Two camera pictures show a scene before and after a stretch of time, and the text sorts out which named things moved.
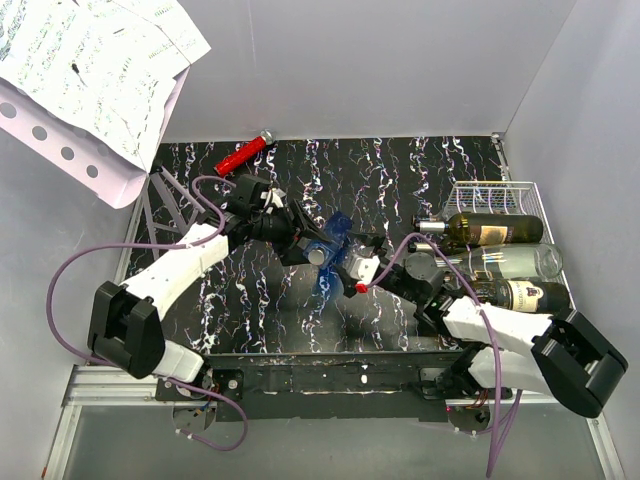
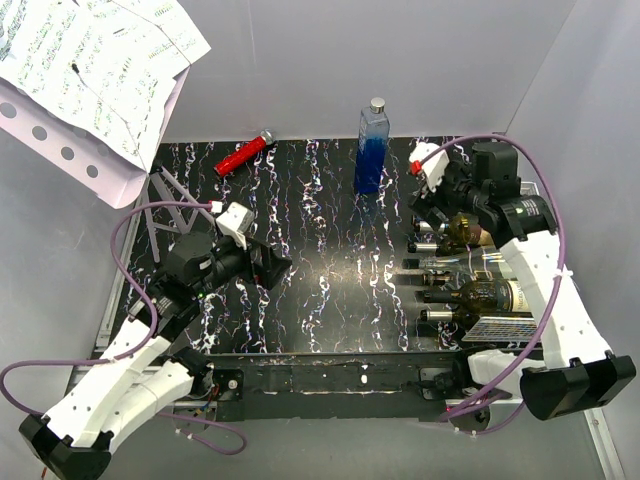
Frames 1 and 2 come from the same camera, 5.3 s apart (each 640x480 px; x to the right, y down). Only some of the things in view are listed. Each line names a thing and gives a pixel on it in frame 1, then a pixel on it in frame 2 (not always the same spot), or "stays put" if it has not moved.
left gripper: [291, 253] → [266, 273]
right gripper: [370, 239] → [425, 200]
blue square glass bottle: [326, 253] → [371, 152]
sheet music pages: [110, 63] stays put
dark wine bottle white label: [539, 295] stays put
